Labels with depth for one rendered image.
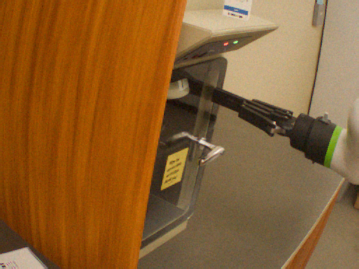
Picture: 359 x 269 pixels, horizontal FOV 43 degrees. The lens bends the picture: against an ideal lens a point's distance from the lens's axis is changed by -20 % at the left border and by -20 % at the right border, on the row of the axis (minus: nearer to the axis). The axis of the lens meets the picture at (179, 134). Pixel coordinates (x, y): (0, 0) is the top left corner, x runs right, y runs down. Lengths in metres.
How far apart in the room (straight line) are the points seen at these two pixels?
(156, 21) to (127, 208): 0.31
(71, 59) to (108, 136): 0.15
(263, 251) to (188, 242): 0.20
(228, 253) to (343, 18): 2.88
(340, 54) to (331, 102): 0.44
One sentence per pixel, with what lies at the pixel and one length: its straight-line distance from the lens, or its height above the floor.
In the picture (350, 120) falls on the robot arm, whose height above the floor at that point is 1.41.
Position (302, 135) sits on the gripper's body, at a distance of 1.02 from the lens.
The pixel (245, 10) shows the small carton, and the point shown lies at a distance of 0.97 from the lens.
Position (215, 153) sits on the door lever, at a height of 1.21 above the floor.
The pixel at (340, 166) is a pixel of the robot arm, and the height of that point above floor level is 1.29.
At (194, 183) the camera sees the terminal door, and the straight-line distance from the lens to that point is 1.21.
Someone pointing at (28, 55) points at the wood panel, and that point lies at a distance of 0.96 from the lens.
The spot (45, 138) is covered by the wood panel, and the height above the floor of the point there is 1.25.
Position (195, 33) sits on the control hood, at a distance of 0.81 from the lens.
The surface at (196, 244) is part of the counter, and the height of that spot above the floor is 0.94.
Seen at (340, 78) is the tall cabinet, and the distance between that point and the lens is 3.95.
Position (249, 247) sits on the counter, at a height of 0.94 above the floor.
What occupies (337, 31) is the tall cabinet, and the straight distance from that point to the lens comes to 3.90.
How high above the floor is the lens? 1.67
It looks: 24 degrees down
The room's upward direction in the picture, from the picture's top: 11 degrees clockwise
